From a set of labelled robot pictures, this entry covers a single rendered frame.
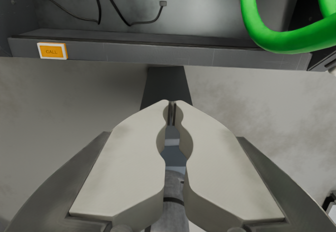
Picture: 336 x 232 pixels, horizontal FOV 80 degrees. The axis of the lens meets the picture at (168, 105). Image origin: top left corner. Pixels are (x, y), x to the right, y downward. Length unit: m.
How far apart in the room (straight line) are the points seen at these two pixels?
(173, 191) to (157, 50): 0.41
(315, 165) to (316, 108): 0.64
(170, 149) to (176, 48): 0.40
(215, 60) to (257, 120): 1.38
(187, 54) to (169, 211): 0.41
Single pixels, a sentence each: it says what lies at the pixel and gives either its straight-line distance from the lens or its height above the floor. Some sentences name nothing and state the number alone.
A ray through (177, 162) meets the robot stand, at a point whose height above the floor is 0.88.
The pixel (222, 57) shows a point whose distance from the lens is 0.44.
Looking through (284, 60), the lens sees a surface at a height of 0.95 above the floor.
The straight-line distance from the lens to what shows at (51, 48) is 0.47.
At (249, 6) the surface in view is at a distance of 0.22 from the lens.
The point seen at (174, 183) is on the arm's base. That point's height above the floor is 0.94.
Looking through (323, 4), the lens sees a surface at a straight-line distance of 0.27.
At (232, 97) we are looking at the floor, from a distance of 1.61.
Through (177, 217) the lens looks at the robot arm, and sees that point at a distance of 0.61.
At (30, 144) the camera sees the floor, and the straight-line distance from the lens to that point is 2.13.
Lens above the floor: 1.36
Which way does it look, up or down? 61 degrees down
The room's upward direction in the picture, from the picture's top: 179 degrees clockwise
